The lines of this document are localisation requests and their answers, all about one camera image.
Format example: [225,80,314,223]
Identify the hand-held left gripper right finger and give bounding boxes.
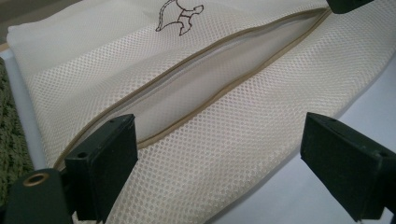
[300,111,396,222]

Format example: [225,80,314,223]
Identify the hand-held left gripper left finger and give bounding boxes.
[64,113,139,224]

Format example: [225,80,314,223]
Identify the green woven basket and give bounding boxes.
[0,57,35,207]

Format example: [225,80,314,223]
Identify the cream mesh laundry bag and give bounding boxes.
[6,0,396,224]

